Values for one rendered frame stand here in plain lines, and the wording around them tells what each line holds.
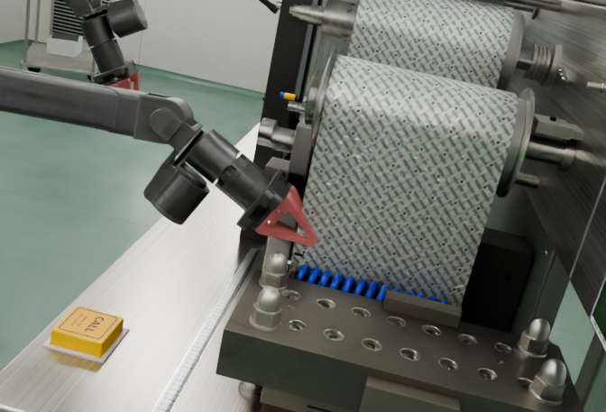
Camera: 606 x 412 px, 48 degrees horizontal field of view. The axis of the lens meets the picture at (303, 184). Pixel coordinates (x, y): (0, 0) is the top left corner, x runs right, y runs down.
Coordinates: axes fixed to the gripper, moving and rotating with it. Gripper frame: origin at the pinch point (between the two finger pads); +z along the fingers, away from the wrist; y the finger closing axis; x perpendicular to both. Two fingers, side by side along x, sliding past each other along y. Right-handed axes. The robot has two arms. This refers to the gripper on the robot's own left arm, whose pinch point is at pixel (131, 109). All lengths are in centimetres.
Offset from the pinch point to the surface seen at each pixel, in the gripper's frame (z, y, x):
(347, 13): -7, -28, -49
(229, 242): 25.9, -25.5, -15.9
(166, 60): 34, 524, 122
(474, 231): 21, -60, -56
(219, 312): 27, -51, -17
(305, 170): 10, -49, -36
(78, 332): 16, -66, -4
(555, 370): 31, -79, -58
